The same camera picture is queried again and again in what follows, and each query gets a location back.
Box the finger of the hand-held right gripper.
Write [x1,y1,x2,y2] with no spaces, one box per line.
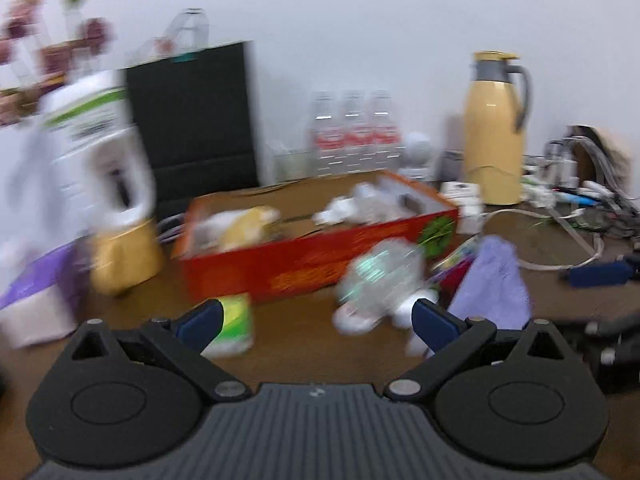
[554,310,640,396]
[559,254,640,289]

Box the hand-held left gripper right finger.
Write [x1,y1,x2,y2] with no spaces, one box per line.
[385,298,569,403]

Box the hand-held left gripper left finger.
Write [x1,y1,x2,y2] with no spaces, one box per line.
[71,299,251,402]

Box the white round case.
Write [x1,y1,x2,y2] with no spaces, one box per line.
[391,291,441,357]

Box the green tissue packet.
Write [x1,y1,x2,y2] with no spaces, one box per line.
[201,293,254,359]

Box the purple cloth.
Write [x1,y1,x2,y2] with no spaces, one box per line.
[446,235,534,332]

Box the crushed clear plastic bottle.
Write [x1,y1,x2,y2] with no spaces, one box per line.
[333,239,432,337]

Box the red cardboard box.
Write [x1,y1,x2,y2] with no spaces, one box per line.
[172,170,461,305]

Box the colourful snack packet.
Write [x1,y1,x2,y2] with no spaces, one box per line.
[432,237,482,293]

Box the yellow mug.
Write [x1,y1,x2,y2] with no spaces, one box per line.
[91,216,167,297]

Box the yellow plush toy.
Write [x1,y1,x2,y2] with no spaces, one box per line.
[192,205,283,253]

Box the white power adapter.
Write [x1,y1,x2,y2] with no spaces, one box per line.
[439,180,485,235]

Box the crumpled white tissue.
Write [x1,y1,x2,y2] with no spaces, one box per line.
[313,195,362,227]

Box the small grey box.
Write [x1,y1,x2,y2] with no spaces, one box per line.
[439,149,467,182]

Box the purple tissue box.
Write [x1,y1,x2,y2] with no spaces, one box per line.
[0,239,92,350]

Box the white robot figurine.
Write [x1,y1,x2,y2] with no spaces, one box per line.
[401,131,437,182]

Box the yellow thermos jug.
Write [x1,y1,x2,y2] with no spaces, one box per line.
[462,51,534,206]

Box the glass cup with spoon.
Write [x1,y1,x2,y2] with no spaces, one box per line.
[272,149,312,183]

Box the black paper bag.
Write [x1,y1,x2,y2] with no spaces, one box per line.
[124,9,262,218]

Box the white detergent jug vase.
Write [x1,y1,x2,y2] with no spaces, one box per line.
[7,70,157,233]

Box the dried rose bouquet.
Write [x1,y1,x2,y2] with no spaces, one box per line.
[0,0,117,128]

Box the white cable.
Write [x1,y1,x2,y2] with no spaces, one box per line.
[477,206,605,272]

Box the pile of plugs and cables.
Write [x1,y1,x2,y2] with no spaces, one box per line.
[522,137,640,235]

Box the lilac cable coil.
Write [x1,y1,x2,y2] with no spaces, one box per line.
[156,214,190,247]

